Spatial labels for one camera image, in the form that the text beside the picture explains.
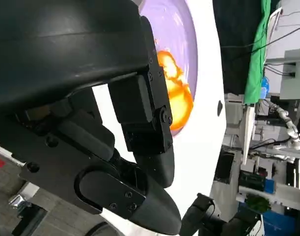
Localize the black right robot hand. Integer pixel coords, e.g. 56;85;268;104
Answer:
180;193;229;236

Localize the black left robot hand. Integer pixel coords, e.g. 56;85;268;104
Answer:
0;0;182;236

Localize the orange and white bread roll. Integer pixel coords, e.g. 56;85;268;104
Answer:
156;50;194;131

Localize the green plant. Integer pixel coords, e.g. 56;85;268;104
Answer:
245;194;271;213

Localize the blue box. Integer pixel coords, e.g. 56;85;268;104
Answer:
262;211;289;236

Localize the white pipe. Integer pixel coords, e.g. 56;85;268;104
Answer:
238;184;300;212

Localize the white upright board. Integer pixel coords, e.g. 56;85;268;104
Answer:
240;105;256;165

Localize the lilac plate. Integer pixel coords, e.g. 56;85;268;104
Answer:
139;0;198;137

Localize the black backdrop cloth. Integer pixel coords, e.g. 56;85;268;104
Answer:
212;0;263;95

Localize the grey white machine housing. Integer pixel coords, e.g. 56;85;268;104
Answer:
265;49;300;100

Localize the green cloth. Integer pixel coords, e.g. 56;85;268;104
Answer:
243;0;273;104

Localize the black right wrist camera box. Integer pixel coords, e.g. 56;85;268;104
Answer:
225;210;265;236

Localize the long black background cable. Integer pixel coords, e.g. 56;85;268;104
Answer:
220;23;300;56

